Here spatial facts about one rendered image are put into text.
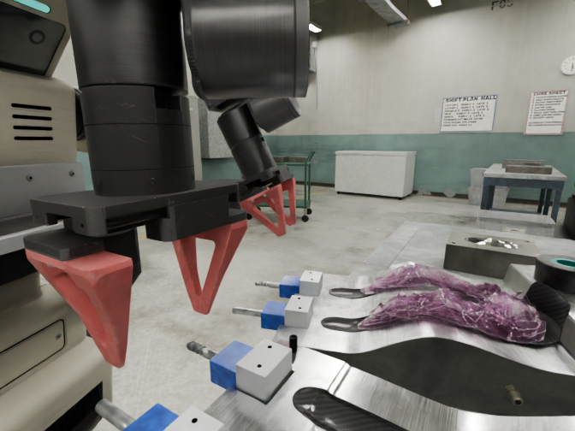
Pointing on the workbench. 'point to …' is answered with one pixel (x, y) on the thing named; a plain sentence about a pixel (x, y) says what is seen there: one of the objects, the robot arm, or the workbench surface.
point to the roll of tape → (556, 272)
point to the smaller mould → (487, 254)
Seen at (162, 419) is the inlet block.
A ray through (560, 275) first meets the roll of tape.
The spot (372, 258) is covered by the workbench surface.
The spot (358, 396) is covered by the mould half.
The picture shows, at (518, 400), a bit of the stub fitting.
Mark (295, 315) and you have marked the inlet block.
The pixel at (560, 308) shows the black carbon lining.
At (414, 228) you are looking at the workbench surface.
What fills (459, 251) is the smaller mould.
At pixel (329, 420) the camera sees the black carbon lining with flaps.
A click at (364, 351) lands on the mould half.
